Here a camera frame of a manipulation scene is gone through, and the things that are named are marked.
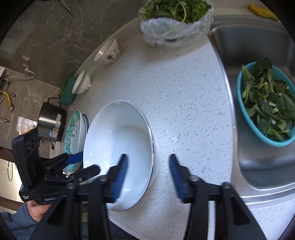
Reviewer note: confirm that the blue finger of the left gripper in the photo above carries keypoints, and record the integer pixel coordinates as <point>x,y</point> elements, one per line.
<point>74,158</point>

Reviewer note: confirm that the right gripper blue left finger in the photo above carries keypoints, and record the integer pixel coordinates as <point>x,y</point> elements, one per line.
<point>115,179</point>

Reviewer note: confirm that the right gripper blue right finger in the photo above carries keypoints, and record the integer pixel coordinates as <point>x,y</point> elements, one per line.
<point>185,188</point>

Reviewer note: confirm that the teal floral plate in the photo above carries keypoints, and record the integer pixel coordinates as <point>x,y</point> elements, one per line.
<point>86,121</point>
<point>75,134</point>

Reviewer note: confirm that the white bowl blue rim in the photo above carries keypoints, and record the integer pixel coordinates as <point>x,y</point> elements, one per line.
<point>119,128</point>

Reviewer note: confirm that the white bowl red flowers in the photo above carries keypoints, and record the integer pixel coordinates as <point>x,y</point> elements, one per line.
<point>109,52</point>

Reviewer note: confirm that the person's left forearm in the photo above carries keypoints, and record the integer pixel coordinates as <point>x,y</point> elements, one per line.
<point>21,224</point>

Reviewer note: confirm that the person's left hand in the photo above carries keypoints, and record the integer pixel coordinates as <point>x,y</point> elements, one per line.
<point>37,211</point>

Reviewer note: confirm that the stainless steel pot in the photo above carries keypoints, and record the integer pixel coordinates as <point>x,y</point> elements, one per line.
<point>51,121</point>

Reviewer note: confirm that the teal basin with greens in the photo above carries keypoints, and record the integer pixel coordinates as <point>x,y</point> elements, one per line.
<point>66,97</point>

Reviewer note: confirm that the stainless steel sink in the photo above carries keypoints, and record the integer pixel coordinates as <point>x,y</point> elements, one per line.
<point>257,58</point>

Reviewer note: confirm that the blue colander with greens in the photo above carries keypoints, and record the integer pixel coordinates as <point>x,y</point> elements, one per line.
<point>266,98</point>

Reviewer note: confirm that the plastic bag of greens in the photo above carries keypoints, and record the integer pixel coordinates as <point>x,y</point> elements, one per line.
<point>175,23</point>

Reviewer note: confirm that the yellow sponge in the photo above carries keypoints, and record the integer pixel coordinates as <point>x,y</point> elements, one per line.
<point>262,12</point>

